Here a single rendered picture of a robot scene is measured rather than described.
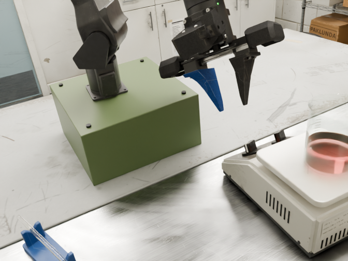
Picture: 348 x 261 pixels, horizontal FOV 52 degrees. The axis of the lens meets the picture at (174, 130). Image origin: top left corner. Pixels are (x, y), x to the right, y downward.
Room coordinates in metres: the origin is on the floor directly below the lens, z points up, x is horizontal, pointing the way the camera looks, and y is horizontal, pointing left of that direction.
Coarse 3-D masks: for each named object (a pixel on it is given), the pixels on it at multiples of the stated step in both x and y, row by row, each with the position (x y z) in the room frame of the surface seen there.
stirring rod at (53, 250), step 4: (20, 216) 0.37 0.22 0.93; (20, 220) 0.36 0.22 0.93; (24, 220) 0.36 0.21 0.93; (24, 224) 0.35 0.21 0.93; (28, 224) 0.35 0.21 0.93; (28, 228) 0.34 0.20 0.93; (32, 228) 0.34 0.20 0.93; (32, 232) 0.34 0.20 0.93; (36, 232) 0.33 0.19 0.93; (36, 236) 0.33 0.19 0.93; (40, 236) 0.33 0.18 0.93; (40, 240) 0.32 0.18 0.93; (44, 240) 0.32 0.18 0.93; (44, 244) 0.31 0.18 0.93; (48, 244) 0.31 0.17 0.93; (48, 248) 0.31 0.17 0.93; (52, 248) 0.30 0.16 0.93; (52, 252) 0.30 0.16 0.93; (56, 252) 0.30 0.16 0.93; (56, 256) 0.29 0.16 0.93; (60, 256) 0.29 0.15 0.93; (60, 260) 0.29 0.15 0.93; (64, 260) 0.28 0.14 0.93
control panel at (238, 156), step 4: (288, 136) 0.49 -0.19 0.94; (292, 136) 0.48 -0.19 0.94; (272, 140) 0.49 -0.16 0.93; (264, 144) 0.48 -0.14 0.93; (268, 144) 0.47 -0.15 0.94; (232, 156) 0.45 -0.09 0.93; (236, 156) 0.45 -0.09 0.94; (240, 156) 0.44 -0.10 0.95; (244, 156) 0.43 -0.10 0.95; (248, 156) 0.42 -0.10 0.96; (252, 156) 0.41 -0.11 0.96
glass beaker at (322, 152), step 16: (320, 96) 0.38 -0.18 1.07; (336, 96) 0.37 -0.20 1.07; (320, 112) 0.37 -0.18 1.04; (336, 112) 0.37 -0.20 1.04; (320, 128) 0.33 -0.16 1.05; (336, 128) 0.32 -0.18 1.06; (304, 144) 0.36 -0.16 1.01; (320, 144) 0.33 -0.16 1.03; (336, 144) 0.32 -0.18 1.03; (304, 160) 0.35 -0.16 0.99; (320, 160) 0.33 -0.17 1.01; (336, 160) 0.32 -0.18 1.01; (336, 176) 0.32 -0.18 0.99
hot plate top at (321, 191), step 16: (272, 144) 0.40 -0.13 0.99; (288, 144) 0.39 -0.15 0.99; (272, 160) 0.36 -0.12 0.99; (288, 160) 0.36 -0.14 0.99; (288, 176) 0.33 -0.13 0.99; (304, 176) 0.33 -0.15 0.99; (320, 176) 0.32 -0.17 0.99; (304, 192) 0.30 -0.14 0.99; (320, 192) 0.30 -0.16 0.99; (336, 192) 0.29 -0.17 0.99
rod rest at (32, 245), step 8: (40, 224) 0.35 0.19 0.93; (24, 232) 0.34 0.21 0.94; (40, 232) 0.35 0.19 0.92; (24, 240) 0.33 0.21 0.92; (32, 240) 0.34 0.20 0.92; (48, 240) 0.34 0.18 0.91; (24, 248) 0.33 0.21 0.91; (32, 248) 0.33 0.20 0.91; (40, 248) 0.33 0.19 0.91; (56, 248) 0.33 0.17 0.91; (32, 256) 0.32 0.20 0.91; (40, 256) 0.32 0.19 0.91; (48, 256) 0.31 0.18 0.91; (64, 256) 0.31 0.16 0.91; (72, 256) 0.29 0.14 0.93
